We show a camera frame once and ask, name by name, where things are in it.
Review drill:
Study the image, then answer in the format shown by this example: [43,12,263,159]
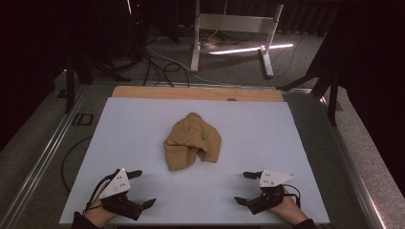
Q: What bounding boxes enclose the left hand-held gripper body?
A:
[98,168,143,221]

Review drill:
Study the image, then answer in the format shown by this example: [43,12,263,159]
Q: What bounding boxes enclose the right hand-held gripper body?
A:
[247,169,296,216]

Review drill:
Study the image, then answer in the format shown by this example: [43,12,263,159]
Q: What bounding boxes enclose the tan embroidered pants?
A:
[162,112,223,173]

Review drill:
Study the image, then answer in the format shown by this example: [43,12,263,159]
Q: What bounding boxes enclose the person's right hand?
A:
[270,187,309,226]

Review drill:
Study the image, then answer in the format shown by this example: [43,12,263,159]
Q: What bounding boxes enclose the person's left hand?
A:
[83,190,119,229]

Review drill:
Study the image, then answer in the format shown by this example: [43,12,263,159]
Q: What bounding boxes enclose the white board mat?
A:
[58,96,330,225]

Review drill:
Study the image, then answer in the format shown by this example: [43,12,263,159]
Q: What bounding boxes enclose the black tripod stand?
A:
[276,31,340,127]
[63,47,132,115]

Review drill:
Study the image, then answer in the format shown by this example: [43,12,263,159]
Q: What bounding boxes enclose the bright light strip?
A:
[208,43,294,55]

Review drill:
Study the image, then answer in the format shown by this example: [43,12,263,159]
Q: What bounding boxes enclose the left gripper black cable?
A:
[83,170,121,215]

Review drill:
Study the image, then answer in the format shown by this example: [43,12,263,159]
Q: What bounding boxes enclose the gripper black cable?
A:
[83,170,121,215]
[281,183,302,209]

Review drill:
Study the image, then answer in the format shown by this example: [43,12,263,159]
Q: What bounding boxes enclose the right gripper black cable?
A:
[281,183,302,209]

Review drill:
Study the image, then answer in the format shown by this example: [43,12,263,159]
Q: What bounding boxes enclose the black looped cable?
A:
[60,135,94,193]

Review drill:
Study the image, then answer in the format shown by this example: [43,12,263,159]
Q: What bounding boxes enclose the aluminium rail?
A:
[314,92,387,229]
[0,85,89,229]

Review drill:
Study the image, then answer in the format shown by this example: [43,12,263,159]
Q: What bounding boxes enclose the black floor cable bundle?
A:
[141,44,192,89]

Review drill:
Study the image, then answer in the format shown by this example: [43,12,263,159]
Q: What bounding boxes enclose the white floor cable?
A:
[144,44,275,90]

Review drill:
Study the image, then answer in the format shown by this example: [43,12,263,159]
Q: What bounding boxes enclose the white metal stand frame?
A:
[189,0,285,79]

